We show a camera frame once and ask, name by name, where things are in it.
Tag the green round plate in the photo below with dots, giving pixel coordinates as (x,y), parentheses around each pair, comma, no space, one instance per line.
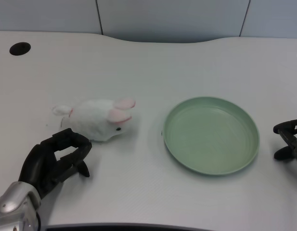
(210,136)

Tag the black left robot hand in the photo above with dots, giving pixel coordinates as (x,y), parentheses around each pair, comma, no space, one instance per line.
(46,160)

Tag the white rabbit plush doll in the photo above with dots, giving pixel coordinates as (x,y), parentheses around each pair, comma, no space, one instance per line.
(97,120)

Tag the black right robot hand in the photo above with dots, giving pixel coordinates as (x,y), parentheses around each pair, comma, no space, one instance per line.
(291,142)

